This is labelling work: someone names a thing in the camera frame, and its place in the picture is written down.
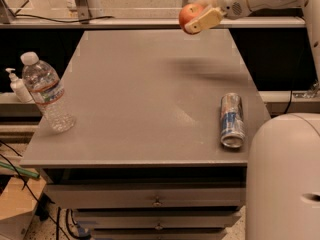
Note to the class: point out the green rod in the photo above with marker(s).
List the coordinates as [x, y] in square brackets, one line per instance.
[7, 169]

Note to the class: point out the grey drawer cabinet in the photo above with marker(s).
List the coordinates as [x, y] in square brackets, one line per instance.
[144, 159]

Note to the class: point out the clear plastic water bottle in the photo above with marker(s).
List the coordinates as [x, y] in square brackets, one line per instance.
[47, 91]

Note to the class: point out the metal frame post left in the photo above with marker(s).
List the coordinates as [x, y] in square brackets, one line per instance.
[83, 11]

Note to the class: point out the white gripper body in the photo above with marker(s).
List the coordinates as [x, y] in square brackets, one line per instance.
[233, 1]

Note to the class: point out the red apple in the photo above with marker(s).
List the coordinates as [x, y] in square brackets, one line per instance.
[187, 13]

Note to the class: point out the silver blue energy drink can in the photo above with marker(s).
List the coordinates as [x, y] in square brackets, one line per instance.
[232, 122]

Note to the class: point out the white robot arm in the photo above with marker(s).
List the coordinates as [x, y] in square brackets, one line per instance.
[283, 173]

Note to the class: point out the white pump dispenser bottle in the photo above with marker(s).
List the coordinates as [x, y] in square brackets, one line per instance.
[18, 87]

